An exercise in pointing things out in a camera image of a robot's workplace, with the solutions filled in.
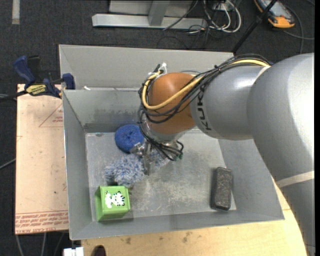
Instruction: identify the grey metal bin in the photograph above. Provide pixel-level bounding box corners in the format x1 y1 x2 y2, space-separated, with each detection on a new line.
58 44 285 241

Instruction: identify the green box with tiger print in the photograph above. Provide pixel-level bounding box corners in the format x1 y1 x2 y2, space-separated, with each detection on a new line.
94 185 132 222

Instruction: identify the dark green flat block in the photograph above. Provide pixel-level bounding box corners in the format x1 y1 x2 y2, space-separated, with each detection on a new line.
210 166 234 211

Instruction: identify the brown cardboard board red print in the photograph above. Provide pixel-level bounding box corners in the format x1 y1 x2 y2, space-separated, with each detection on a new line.
14 83 70 235

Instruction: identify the blue round sponge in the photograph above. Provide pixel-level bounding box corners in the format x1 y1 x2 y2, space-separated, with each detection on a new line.
114 124 146 154

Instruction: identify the blue and white fuzzy cloth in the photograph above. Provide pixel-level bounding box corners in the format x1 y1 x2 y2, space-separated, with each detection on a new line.
102 148 171 188

